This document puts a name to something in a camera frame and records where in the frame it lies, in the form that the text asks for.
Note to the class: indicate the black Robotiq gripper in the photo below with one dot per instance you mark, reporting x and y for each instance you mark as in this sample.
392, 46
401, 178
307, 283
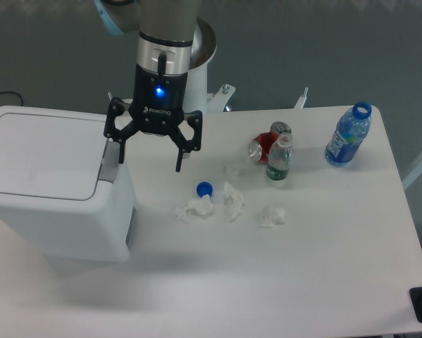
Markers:
159, 105

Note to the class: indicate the white push-button trash can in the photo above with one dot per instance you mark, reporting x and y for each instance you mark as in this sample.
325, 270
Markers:
62, 187

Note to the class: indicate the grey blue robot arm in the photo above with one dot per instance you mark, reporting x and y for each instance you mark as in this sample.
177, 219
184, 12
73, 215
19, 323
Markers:
166, 34

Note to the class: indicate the crushed red soda can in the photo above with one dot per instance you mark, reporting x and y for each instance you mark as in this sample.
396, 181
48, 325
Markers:
259, 147

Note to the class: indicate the blue plastic bottle cap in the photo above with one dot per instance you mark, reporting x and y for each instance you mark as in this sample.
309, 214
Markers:
204, 189

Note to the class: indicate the crumpled white tissue left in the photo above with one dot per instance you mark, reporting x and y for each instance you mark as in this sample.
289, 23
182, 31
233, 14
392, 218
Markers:
199, 208

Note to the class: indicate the crumpled white tissue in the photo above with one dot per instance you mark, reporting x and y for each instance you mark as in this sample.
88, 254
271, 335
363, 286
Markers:
199, 208
233, 201
272, 216

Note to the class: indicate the crumpled white tissue middle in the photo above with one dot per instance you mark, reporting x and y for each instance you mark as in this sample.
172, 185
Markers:
233, 201

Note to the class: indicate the clear green-label water bottle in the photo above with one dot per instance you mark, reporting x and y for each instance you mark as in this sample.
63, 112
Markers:
279, 160

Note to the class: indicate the crumpled white tissue right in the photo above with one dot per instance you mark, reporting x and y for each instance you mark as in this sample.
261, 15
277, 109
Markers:
272, 216

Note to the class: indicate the blue sports drink bottle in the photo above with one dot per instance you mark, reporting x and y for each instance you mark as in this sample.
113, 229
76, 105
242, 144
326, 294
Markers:
351, 129

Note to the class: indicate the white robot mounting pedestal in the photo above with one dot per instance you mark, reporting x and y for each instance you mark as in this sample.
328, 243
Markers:
201, 53

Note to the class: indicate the white table frame bracket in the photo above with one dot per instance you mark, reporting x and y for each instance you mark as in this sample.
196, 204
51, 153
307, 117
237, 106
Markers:
302, 99

